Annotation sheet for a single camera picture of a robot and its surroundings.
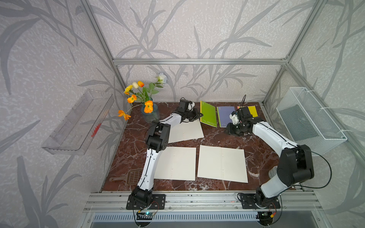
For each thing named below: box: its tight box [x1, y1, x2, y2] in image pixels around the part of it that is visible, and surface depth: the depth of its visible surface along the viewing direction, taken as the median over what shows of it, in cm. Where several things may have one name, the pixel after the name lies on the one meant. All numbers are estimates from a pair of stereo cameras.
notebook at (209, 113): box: [200, 100, 218, 128], surface depth 114 cm
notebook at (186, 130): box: [168, 118, 205, 144], surface depth 103 cm
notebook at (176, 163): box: [153, 146, 197, 181], surface depth 88 cm
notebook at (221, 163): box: [197, 144, 249, 184], surface depth 91 cm
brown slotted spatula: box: [109, 168, 143, 185], surface depth 83 cm
